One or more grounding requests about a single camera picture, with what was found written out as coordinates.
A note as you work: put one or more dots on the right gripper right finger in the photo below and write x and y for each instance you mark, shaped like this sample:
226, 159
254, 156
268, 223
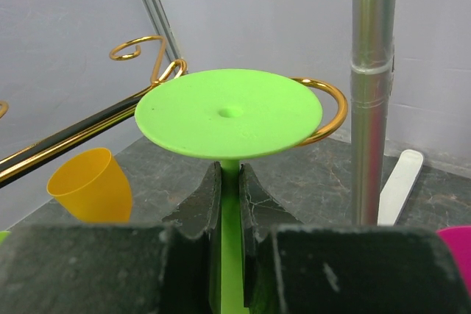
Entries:
260, 211

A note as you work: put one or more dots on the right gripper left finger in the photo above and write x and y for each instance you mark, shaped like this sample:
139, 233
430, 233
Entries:
199, 216

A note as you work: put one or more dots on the green wine glass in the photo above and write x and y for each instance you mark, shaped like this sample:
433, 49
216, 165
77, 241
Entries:
229, 115
3, 235

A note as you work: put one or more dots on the orange wine glass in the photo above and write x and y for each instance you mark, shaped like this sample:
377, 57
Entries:
93, 188

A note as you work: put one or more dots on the green wine glass front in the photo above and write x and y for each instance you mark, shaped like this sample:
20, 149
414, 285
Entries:
3, 235

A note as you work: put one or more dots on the pink plastic cup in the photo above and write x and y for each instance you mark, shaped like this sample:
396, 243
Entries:
457, 239

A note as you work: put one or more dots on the silver clothes rail stand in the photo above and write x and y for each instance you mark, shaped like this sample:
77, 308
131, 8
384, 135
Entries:
375, 202

